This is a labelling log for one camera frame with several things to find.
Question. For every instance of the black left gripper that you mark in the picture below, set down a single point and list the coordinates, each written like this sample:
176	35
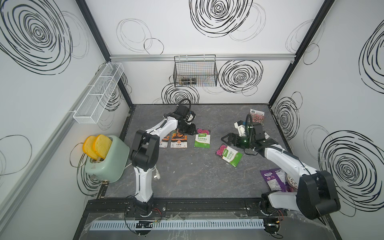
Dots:
190	131

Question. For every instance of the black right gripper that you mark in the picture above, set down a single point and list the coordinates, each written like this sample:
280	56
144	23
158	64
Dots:
235	142

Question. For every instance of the marigold seed packet orange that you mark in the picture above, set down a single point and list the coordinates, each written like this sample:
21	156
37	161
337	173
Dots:
179	140

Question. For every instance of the impatiens seed packet green white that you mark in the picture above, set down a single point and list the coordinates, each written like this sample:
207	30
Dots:
203	139

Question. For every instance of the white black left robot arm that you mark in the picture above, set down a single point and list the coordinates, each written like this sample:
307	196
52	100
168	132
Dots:
144	152

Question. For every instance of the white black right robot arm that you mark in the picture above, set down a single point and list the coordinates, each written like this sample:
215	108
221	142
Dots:
316	194

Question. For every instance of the red flower seed packet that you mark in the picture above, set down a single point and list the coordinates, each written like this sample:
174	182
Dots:
257	116

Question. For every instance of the purple seed packet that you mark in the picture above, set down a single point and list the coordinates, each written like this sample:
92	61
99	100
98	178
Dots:
276	179

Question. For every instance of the small item in basket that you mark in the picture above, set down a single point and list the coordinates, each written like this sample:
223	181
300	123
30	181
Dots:
188	81

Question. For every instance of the white plastic strainer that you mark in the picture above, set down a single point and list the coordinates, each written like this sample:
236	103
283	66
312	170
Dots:
291	182

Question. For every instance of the yellow toast slice front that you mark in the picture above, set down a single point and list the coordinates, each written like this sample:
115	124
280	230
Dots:
101	146

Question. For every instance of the yellow toast slice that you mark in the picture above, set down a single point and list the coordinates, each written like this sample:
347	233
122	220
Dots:
88	147
101	146

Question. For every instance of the mint green toaster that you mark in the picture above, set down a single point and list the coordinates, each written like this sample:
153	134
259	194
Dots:
112	167

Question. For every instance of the yellow toast slice back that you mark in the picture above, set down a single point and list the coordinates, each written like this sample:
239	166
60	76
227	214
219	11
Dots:
88	147

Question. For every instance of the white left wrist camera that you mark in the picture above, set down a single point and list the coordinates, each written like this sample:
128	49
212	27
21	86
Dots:
191	116

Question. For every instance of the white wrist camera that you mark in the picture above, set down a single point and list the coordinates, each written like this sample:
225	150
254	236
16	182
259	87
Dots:
240	126
191	116

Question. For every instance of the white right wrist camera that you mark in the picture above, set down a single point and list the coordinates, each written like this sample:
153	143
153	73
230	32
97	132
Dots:
240	126

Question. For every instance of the black wire wall basket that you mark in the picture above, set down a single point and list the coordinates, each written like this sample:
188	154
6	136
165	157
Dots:
205	72

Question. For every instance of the aluminium wall rail back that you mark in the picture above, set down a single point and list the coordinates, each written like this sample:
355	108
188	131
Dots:
203	57

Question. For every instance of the white wire wall shelf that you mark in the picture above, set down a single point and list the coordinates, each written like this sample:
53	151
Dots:
95	101

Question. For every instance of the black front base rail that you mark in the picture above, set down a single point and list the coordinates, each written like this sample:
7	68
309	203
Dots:
162	207

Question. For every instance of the white slotted cable duct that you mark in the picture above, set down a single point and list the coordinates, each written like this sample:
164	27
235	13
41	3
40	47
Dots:
167	225

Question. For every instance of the black corner frame post left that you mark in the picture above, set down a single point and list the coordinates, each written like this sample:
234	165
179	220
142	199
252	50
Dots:
102	45

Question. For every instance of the black corner frame post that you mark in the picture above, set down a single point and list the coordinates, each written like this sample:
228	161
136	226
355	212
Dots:
318	20
102	45

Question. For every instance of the black corner frame post right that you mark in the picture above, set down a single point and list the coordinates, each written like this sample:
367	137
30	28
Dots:
318	20

